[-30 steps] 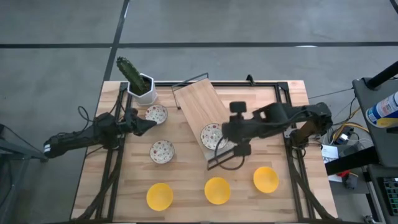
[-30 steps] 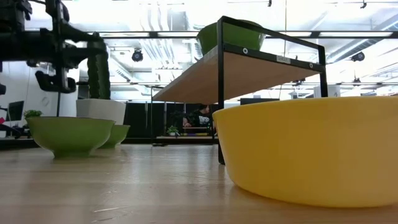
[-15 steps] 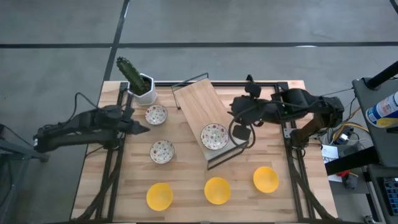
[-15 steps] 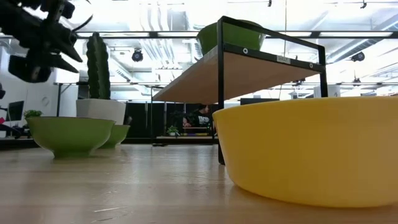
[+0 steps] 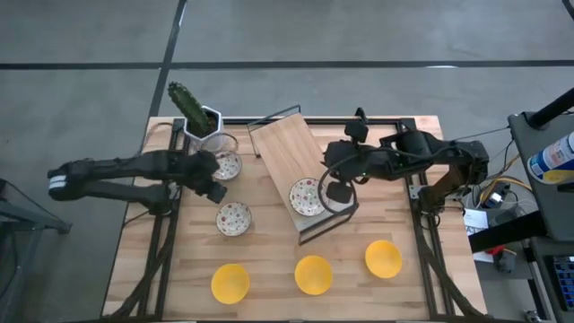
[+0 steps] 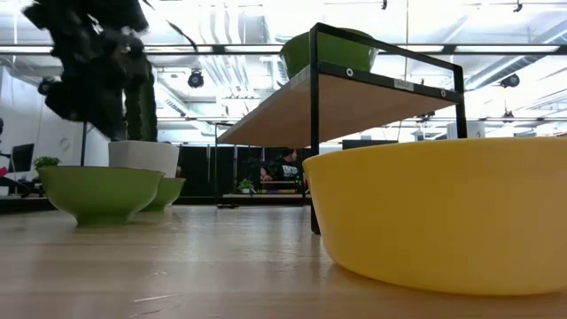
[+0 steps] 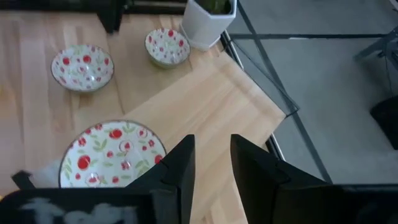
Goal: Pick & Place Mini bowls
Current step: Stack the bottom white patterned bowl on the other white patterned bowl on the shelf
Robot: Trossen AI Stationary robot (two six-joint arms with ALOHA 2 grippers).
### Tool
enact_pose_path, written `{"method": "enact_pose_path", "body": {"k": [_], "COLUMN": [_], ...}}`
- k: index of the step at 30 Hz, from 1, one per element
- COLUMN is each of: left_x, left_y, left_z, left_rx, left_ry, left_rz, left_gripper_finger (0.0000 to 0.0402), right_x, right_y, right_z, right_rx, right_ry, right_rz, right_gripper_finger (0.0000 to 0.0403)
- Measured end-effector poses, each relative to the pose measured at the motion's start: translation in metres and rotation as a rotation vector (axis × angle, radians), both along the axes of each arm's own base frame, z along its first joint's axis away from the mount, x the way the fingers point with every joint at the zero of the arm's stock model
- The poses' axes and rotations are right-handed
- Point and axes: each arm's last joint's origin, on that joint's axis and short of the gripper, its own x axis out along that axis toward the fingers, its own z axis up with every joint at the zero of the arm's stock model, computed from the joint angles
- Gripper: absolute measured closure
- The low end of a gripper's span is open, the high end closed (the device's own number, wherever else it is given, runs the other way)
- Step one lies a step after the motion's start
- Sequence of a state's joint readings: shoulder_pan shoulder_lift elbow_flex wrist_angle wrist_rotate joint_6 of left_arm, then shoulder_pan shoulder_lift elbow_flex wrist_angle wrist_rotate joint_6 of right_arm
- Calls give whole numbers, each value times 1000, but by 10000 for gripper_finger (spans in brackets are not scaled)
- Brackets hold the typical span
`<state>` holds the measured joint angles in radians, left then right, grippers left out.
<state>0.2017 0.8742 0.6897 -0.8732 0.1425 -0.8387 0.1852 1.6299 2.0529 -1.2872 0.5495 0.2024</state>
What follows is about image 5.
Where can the silver corner bracket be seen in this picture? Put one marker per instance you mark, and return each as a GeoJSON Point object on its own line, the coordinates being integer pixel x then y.
{"type": "Point", "coordinates": [415, 192]}

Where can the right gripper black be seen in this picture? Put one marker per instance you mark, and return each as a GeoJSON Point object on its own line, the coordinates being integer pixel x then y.
{"type": "Point", "coordinates": [341, 159]}

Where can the green cactus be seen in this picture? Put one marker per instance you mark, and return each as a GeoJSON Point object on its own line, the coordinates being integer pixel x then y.
{"type": "Point", "coordinates": [188, 107]}

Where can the blue key panel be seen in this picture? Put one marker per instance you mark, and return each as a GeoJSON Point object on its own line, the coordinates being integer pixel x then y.
{"type": "Point", "coordinates": [566, 282]}

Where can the grey metal stand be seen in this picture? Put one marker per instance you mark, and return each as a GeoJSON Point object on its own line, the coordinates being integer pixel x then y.
{"type": "Point", "coordinates": [27, 215]}

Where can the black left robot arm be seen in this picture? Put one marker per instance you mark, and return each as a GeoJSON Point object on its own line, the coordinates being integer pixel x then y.
{"type": "Point", "coordinates": [112, 168]}

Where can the clear glass bowl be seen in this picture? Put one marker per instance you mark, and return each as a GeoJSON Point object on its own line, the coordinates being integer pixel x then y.
{"type": "Point", "coordinates": [225, 142]}

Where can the grey equipment cart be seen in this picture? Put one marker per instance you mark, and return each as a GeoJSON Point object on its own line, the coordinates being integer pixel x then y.
{"type": "Point", "coordinates": [551, 211]}

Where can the white blue spray can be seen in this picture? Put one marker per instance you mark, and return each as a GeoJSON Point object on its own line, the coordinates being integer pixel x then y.
{"type": "Point", "coordinates": [553, 159]}

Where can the black metal table frame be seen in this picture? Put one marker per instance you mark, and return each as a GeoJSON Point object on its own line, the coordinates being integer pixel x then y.
{"type": "Point", "coordinates": [381, 121]}

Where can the white hexagonal plant pot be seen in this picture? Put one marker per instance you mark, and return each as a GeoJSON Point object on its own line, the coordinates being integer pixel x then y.
{"type": "Point", "coordinates": [218, 120]}

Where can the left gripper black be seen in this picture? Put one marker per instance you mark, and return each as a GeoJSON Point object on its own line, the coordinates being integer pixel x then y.
{"type": "Point", "coordinates": [199, 168]}

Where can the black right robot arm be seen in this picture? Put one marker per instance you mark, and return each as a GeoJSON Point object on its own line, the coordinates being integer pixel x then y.
{"type": "Point", "coordinates": [417, 148]}

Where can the wooden shelf riser black frame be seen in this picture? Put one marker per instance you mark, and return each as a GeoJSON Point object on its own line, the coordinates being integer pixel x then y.
{"type": "Point", "coordinates": [287, 148]}

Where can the yellow plastic bowl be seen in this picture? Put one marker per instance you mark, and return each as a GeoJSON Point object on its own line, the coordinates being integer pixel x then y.
{"type": "Point", "coordinates": [313, 275]}
{"type": "Point", "coordinates": [383, 259]}
{"type": "Point", "coordinates": [230, 283]}

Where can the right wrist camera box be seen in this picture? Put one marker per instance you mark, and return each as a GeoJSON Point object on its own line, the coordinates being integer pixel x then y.
{"type": "Point", "coordinates": [356, 131]}

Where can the white paper sheet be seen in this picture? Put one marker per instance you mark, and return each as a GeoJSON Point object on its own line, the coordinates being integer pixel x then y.
{"type": "Point", "coordinates": [476, 222]}

